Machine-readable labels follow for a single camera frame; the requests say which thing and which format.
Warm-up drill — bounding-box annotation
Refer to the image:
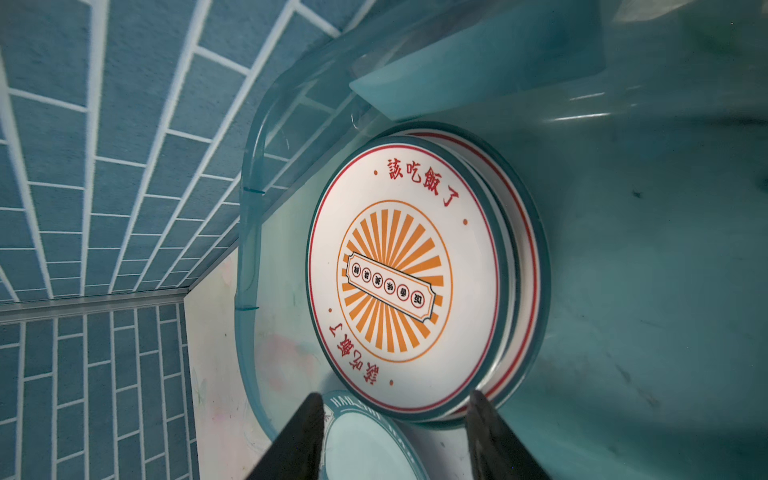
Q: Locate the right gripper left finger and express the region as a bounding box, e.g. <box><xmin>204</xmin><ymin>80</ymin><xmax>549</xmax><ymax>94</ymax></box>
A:
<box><xmin>246</xmin><ymin>392</ymin><xmax>324</xmax><ymax>480</ymax></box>

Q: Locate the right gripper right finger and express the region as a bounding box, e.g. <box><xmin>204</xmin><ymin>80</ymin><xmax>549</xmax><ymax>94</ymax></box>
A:
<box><xmin>465</xmin><ymin>390</ymin><xmax>549</xmax><ymax>479</ymax></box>

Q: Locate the green rim HAO SHI plate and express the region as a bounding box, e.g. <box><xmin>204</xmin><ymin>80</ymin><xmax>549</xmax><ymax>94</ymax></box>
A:
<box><xmin>319</xmin><ymin>390</ymin><xmax>429</xmax><ymax>480</ymax></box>

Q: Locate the white plate orange sunburst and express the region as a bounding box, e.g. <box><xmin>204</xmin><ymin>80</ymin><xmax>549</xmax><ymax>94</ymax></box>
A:
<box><xmin>306</xmin><ymin>135</ymin><xmax>517</xmax><ymax>423</ymax></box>

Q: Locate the green red rim plate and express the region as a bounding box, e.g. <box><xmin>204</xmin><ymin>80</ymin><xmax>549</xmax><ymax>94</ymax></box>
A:
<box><xmin>388</xmin><ymin>122</ymin><xmax>551</xmax><ymax>408</ymax></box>

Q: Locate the translucent teal plastic bin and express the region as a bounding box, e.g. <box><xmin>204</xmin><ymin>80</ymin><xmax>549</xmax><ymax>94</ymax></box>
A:
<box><xmin>235</xmin><ymin>1</ymin><xmax>767</xmax><ymax>479</ymax></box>

